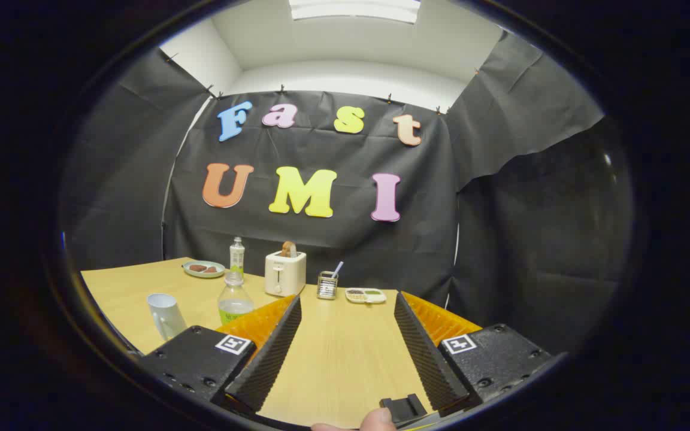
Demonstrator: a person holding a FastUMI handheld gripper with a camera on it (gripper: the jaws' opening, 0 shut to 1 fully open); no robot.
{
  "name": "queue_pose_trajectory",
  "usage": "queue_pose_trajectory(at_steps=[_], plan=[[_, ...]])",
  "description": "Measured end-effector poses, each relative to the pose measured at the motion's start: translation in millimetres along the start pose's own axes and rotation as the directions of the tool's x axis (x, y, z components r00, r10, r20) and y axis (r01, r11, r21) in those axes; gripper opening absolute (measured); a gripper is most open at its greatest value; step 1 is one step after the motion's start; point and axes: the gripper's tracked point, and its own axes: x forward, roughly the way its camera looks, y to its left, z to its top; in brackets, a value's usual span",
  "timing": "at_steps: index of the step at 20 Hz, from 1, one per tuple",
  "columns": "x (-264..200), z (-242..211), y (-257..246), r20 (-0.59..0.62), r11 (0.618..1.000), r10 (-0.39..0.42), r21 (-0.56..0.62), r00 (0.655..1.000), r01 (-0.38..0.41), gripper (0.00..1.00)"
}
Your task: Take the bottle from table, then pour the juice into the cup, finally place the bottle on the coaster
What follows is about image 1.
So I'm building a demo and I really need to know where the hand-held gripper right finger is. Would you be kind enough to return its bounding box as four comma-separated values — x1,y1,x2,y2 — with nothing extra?
394,292,552,418

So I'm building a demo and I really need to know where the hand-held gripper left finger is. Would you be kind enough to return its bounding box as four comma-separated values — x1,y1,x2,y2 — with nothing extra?
139,295,302,414

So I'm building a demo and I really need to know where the green label juice bottle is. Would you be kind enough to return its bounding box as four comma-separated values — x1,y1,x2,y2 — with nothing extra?
218,271,255,326

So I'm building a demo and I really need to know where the white cup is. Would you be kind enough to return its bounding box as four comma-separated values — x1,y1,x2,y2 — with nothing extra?
146,293,187,342

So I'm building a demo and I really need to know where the capped clear bottle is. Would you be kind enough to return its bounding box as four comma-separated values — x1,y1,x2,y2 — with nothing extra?
229,236,246,277

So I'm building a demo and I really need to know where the wooden table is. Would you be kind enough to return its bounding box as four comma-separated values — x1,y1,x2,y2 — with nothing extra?
80,257,483,429

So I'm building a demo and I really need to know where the white toaster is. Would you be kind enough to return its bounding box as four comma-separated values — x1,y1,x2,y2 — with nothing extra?
264,250,307,298

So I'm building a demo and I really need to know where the white sauce dish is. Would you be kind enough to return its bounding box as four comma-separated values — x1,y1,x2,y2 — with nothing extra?
345,288,387,305

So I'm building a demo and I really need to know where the metal utensil holder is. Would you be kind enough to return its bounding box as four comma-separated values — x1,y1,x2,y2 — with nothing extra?
317,271,338,301

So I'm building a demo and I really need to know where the pale green plate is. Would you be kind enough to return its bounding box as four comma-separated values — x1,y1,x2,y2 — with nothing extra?
183,260,226,279

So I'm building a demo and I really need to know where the black backdrop cloth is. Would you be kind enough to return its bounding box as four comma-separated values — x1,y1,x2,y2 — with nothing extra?
60,30,633,354

